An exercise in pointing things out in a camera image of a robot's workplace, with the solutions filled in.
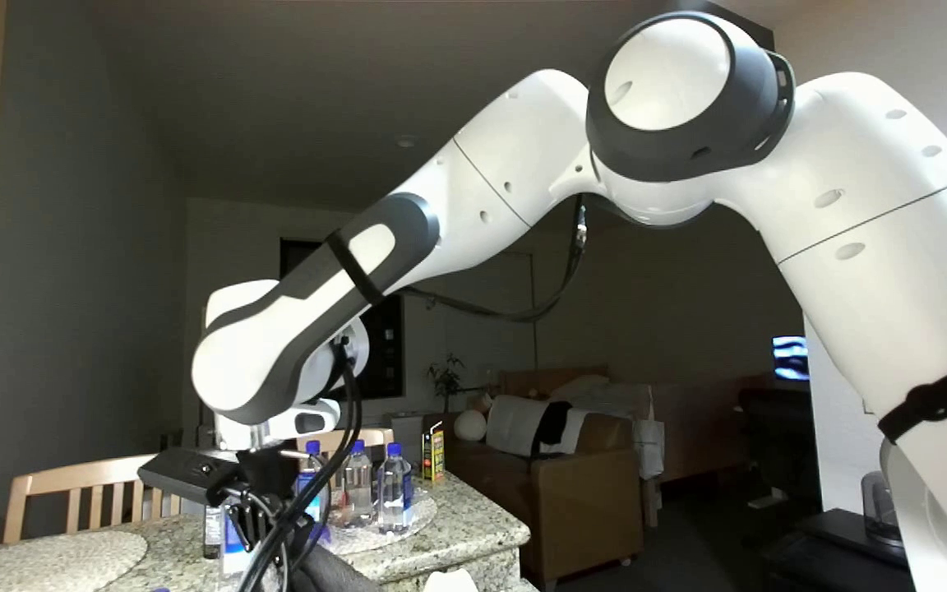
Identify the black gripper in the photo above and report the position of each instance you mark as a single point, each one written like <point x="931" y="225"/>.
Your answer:
<point x="277" y="496"/>

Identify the gray towel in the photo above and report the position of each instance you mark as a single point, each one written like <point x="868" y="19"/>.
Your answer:
<point x="344" y="574"/>

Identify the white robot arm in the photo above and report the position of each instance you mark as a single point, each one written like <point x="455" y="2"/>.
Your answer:
<point x="878" y="218"/>

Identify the wooden slat-back chair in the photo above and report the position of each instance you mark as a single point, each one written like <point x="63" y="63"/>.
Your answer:
<point x="334" y="440"/>
<point x="66" y="480"/>

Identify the clear plastic wrap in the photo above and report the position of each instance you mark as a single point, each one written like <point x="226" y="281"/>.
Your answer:
<point x="410" y="522"/>

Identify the yellow juice carton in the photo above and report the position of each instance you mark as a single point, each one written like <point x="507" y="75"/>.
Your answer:
<point x="434" y="454"/>

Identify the white tissue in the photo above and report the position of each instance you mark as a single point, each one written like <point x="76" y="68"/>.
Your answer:
<point x="449" y="580"/>

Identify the white round ball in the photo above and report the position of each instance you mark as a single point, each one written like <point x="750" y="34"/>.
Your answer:
<point x="473" y="426"/>

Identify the small house plant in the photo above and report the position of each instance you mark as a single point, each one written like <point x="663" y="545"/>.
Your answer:
<point x="449" y="379"/>

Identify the black and white pillow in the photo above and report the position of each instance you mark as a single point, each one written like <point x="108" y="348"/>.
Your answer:
<point x="559" y="428"/>

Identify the tan sofa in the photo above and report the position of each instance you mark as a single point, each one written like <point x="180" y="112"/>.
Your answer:
<point x="574" y="505"/>

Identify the white hanging cloth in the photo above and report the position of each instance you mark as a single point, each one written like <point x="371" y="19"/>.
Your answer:
<point x="649" y="440"/>

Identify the dark television cabinet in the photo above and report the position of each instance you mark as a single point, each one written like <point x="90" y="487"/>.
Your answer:
<point x="780" y="448"/>

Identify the glowing television screen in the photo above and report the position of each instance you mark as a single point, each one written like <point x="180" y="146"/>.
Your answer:
<point x="792" y="359"/>

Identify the wrist mounted camera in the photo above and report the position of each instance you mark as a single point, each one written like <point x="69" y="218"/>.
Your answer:
<point x="182" y="473"/>

